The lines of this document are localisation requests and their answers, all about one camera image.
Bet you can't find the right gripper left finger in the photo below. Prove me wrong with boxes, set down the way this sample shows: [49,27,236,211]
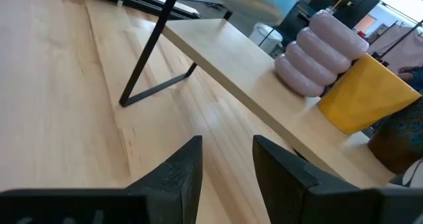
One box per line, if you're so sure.
[127,135,203,224]

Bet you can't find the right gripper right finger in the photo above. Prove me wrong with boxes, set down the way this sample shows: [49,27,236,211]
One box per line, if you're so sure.
[252,134,381,224]

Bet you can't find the yellow mug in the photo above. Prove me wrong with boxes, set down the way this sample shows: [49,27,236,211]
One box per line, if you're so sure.
[317,54,422,135]

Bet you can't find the dark brown teal mug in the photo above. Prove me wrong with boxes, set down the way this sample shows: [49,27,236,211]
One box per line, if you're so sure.
[367,96,423,175]

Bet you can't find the blue white patterned mug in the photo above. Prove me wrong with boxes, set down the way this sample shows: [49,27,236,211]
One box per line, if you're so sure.
[398,157,423,189]

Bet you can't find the pink ribbed mug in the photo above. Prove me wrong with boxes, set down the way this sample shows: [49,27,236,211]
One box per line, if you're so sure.
[274,9,370,98]

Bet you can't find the wooden shelf black metal legs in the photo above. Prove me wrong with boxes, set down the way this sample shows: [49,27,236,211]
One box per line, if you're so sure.
[118,0,397,189]

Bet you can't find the white bucket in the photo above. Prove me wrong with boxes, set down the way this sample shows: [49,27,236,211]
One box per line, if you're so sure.
[248,22,284,55]

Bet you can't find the person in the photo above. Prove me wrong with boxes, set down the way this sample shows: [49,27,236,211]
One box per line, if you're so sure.
[398,65,423,93]

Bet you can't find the grey draped cloth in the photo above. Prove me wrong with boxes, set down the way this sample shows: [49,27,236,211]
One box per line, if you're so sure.
[368,21,423,75]

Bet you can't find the orange panel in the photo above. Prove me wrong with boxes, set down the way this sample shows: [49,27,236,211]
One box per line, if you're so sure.
[355,14,377,34]

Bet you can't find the large black equipment block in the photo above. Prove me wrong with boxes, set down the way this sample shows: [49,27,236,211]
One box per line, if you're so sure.
[280,0,381,36]

